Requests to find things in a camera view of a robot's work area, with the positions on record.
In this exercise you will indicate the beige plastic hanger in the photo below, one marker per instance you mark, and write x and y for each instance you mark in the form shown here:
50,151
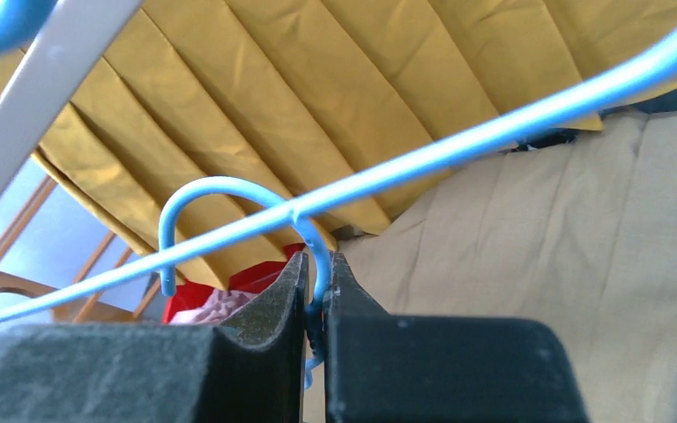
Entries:
67,39

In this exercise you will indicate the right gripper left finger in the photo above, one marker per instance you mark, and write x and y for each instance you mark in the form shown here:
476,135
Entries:
248,368

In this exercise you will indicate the pink ruffled garment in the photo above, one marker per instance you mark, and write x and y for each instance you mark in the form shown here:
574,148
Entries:
218,307

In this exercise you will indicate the red plastic tray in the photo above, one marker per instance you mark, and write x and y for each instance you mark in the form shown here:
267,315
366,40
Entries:
193,295

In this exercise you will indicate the orange wooden shoe rack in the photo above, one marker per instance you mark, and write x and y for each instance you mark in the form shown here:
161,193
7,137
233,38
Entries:
62,243

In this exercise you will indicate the khaki tan garment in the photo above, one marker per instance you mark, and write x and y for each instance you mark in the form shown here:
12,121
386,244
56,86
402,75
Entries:
582,237

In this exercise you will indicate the blue wire hanger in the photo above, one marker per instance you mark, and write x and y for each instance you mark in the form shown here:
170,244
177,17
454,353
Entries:
634,76
198,189

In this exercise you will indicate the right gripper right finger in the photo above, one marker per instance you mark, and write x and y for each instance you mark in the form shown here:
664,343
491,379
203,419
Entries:
381,367

